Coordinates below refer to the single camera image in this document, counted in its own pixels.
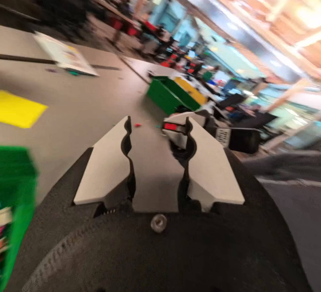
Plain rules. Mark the pile of toy bricks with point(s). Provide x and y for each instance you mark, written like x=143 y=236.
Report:
x=3 y=231

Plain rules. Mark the person's right forearm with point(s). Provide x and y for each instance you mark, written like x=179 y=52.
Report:
x=288 y=164

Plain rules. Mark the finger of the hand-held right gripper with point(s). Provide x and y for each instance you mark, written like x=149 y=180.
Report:
x=180 y=117
x=176 y=139

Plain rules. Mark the long red toy brick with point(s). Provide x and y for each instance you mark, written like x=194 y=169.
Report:
x=171 y=126

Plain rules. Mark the instruction booklet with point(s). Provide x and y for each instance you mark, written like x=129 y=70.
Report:
x=67 y=56

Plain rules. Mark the yellow sticky note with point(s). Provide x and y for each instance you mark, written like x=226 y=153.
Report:
x=17 y=108

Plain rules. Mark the yellow plastic bin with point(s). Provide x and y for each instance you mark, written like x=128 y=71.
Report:
x=190 y=90

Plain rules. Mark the green and purple brick cluster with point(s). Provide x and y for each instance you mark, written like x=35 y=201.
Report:
x=72 y=73

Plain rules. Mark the green plastic bin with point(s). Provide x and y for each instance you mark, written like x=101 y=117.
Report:
x=165 y=96
x=17 y=184

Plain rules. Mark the purple toy brick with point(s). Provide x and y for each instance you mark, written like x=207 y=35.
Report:
x=52 y=70

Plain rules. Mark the black office chair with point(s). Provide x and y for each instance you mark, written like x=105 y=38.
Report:
x=255 y=119

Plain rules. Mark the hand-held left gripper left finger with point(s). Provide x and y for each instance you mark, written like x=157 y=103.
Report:
x=105 y=171

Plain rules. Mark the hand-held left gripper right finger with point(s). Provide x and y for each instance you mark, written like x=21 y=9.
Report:
x=215 y=171

